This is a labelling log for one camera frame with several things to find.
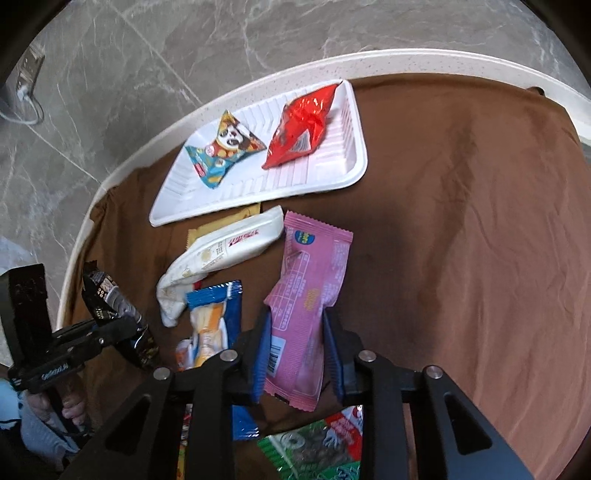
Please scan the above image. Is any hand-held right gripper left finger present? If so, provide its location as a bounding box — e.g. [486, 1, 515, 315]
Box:
[60, 307, 273, 480]

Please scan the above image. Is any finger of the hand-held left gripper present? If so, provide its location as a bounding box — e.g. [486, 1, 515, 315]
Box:
[48, 315, 148, 367]

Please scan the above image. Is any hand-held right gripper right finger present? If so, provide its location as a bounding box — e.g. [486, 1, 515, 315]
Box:
[322, 307, 536, 480]

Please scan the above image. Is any black snack packet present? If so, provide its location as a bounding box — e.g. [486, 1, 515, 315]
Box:
[82, 261, 160, 370]

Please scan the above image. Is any blue snack packet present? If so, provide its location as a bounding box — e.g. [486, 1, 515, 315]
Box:
[174, 279, 262, 441]

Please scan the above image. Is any pink snack packet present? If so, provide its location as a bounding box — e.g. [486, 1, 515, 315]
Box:
[263, 210, 355, 412]

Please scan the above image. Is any green snack packet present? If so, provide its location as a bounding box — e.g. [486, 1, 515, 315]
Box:
[256, 405, 365, 480]

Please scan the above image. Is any white snack packet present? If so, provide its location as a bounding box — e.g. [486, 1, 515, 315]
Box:
[156, 205, 284, 328]

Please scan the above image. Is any tan snack packet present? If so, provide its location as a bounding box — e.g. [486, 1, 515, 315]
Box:
[184, 204, 262, 252]

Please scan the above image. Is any white foam tray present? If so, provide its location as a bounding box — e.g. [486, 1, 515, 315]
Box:
[149, 79, 369, 228]

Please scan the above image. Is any panda print snack packet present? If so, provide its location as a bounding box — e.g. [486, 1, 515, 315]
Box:
[185, 110, 269, 189]

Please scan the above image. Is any person's left forearm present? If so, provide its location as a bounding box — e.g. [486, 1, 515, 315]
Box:
[0, 378, 72, 464]

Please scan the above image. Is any person's left hand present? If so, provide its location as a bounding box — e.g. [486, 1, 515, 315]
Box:
[59, 381, 89, 431]

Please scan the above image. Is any brown cloth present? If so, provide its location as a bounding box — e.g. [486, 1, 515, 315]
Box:
[60, 74, 591, 480]

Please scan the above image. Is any power socket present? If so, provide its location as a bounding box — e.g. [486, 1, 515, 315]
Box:
[14, 44, 47, 100]

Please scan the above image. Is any white cable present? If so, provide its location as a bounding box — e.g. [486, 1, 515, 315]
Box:
[0, 88, 45, 126]

